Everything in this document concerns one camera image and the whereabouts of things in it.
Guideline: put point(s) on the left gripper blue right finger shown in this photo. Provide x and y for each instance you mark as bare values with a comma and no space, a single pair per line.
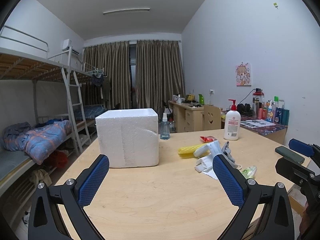
276,219

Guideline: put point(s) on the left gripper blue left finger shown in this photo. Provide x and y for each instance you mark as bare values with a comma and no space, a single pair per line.
46,222

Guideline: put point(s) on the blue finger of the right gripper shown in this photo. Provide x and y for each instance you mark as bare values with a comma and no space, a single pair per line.
294,172
301,147

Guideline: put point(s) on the yellow foam net sleeve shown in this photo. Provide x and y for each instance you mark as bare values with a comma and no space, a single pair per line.
188,151

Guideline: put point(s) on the blue surgical face mask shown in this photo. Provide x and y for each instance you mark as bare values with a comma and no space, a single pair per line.
226,151

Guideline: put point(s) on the black smartphone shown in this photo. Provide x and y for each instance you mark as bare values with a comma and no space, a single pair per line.
289,154

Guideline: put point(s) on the green white tube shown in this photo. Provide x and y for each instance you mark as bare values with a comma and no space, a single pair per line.
249,172

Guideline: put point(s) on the white tissue paper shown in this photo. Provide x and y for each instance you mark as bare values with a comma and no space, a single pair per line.
204,165

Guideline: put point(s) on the red snack packet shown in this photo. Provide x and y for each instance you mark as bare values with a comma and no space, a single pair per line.
207,139

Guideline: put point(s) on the white lotion pump bottle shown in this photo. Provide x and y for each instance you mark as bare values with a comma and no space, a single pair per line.
232,123

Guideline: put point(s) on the blue plaid quilt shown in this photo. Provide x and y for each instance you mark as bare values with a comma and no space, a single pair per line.
39,143

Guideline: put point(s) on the wooden smiley chair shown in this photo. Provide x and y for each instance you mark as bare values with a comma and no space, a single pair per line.
211,118

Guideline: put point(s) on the wooden desk with drawers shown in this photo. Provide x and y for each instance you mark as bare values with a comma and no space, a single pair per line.
186,117

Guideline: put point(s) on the blue spray bottle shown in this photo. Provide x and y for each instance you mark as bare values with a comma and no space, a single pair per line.
165,128

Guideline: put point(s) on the white styrofoam box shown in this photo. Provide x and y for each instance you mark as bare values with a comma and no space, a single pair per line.
129,137

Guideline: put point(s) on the metal bunk bed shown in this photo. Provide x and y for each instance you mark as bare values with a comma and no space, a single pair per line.
39,89

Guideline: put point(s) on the brown curtains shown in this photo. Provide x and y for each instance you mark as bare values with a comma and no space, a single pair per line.
153,75

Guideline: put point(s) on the white air conditioner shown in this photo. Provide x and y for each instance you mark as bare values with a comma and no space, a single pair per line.
67,45

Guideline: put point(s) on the ceiling tube light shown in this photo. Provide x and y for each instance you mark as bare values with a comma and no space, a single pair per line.
126,10

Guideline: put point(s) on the anime wall poster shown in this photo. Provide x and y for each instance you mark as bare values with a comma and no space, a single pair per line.
243,74

